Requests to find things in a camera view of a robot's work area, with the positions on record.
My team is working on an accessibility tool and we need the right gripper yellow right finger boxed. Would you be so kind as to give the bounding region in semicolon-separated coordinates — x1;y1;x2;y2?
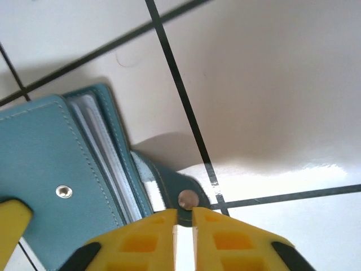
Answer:
192;207;316;271

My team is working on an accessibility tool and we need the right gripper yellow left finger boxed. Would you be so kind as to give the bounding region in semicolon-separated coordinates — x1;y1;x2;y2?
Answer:
63;208;178;271

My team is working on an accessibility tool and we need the blue-grey box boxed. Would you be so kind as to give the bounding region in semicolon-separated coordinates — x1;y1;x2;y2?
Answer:
0;83;211;271

